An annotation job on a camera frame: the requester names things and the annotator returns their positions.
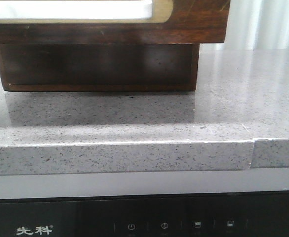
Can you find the black appliance control panel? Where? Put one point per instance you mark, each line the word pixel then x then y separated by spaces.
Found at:
pixel 249 214

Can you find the dark wooden drawer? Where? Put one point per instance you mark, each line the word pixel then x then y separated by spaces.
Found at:
pixel 175 22

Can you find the dark wooden drawer cabinet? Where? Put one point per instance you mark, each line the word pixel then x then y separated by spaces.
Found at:
pixel 98 68

